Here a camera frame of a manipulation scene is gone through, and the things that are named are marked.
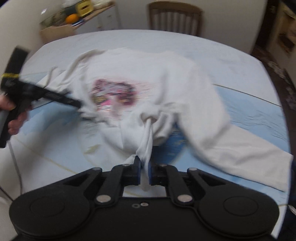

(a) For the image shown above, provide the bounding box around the white printed sweatshirt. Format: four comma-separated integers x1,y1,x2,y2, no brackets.
39,48,292,192

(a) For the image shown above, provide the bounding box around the person's left hand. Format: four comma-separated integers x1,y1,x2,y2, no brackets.
0,93,32,135

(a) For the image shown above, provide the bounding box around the small wooden drawer cabinet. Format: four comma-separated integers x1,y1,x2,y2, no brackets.
40,1,121,44

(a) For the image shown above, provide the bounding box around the orange fruit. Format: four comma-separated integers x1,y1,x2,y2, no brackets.
65,14,80,25

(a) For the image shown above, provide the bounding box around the yellow box appliance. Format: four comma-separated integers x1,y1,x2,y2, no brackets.
75,0,94,18

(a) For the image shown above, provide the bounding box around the wooden slat-back chair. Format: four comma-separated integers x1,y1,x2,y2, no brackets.
147,1,203,37

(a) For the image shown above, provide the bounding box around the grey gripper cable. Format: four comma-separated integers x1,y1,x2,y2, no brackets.
0,138,24,202

